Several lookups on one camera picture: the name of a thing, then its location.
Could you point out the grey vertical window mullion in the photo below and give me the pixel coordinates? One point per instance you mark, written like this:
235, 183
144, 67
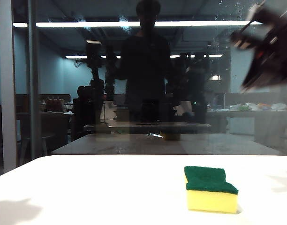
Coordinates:
34, 93

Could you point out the white vertical frame post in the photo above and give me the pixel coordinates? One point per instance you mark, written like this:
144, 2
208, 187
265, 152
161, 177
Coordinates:
8, 93

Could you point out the large glass pane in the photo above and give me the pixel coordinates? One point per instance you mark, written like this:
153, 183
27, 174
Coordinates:
63, 70

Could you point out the yellow sponge green scouring pad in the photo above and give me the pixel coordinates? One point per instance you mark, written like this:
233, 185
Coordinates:
211, 199

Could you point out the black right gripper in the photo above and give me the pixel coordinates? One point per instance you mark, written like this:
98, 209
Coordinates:
274, 61

